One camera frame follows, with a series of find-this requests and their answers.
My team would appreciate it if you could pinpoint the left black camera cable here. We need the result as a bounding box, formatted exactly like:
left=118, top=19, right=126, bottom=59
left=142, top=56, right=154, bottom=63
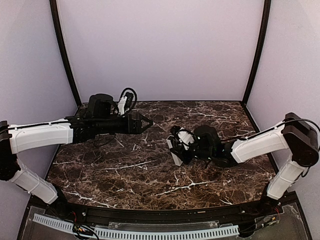
left=93, top=86, right=139, bottom=148

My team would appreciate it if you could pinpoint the white slotted cable duct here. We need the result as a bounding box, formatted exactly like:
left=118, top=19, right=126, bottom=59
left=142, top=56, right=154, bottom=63
left=32, top=213, right=240, bottom=240

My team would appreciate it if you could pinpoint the right black frame post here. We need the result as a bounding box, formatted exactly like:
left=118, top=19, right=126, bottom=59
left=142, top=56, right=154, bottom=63
left=242, top=0, right=272, bottom=105

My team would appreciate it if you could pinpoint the black frame post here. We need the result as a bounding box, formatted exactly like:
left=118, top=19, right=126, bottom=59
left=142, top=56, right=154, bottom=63
left=242, top=0, right=272, bottom=105
left=49, top=0, right=82, bottom=107

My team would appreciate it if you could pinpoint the white remote control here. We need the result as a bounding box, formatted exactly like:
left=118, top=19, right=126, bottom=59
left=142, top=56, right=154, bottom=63
left=166, top=135, right=183, bottom=166

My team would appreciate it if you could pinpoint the black front rail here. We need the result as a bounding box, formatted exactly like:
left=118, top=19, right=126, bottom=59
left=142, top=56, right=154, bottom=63
left=29, top=193, right=288, bottom=227

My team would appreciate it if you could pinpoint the left black frame post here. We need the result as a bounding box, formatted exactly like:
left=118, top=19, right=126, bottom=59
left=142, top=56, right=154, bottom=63
left=49, top=0, right=82, bottom=107

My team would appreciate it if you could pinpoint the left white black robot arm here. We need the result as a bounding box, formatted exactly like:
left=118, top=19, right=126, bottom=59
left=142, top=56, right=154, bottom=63
left=0, top=88, right=153, bottom=205

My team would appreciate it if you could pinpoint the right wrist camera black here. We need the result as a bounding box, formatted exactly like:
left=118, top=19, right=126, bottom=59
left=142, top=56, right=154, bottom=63
left=170, top=125, right=195, bottom=149

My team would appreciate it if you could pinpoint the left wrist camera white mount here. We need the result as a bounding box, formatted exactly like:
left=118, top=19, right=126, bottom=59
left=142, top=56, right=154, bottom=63
left=117, top=92, right=134, bottom=116

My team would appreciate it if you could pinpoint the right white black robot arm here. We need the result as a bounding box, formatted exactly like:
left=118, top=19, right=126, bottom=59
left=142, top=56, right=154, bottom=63
left=166, top=112, right=320, bottom=216

